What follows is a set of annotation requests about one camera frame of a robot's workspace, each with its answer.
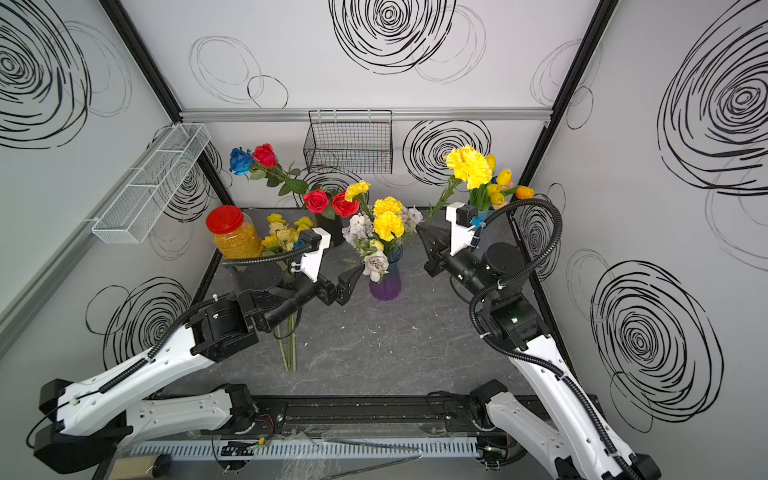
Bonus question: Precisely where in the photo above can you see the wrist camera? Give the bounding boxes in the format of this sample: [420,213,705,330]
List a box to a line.
[292,228,331,283]
[446,202,484,256]

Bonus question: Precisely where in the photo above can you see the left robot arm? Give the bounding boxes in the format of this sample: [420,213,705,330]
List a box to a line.
[25,258,362,474]

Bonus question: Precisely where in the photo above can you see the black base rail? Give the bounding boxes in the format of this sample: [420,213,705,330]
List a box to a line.
[253,391,491,434]

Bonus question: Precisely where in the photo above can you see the sunflower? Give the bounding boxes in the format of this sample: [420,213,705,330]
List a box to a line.
[261,235,283,256]

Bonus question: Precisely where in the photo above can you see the white wire shelf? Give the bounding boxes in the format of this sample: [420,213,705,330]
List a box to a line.
[91,123,210,245]

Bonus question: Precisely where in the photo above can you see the white cable duct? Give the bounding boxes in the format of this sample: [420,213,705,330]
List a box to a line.
[124,437,479,461]

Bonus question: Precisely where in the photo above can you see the red rose low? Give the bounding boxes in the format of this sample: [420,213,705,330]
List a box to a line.
[303,189,330,215]

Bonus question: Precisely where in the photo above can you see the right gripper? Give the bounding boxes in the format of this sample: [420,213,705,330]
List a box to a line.
[418,223,496,309]

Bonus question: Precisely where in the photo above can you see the purple glass vase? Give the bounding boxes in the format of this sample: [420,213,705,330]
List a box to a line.
[369,250,402,301]

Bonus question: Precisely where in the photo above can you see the black wire basket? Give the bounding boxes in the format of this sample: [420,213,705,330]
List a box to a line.
[303,109,394,174]

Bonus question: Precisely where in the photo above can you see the black vase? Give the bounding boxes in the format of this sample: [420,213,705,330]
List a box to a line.
[315,214,345,248]

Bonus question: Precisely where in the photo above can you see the yellow poppy stem large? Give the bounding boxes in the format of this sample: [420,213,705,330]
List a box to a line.
[286,216,314,372]

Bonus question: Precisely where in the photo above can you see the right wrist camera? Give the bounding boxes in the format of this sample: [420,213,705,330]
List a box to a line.
[446,202,484,256]

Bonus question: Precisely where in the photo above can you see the yellow rose stem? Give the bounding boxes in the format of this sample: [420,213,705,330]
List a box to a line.
[278,226,299,253]

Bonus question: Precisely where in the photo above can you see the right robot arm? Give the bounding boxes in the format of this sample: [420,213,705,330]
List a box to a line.
[417,225,661,479]

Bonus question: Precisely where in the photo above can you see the blue rose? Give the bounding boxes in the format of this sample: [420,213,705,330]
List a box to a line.
[229,148,254,176]

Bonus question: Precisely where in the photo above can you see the yellow tulip bouquet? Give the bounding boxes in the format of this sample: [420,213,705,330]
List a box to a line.
[469,155,535,212]

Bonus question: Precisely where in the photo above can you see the red rose top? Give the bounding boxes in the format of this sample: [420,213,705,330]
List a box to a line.
[250,142,361,220]

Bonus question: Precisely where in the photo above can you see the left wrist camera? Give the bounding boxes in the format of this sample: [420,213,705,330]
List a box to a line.
[292,228,331,283]

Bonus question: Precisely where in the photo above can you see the red lid plastic jar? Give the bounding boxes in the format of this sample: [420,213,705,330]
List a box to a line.
[205,205,263,260]

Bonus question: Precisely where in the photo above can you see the yellow carnation bouquet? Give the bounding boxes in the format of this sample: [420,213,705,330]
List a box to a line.
[331,181,424,284]

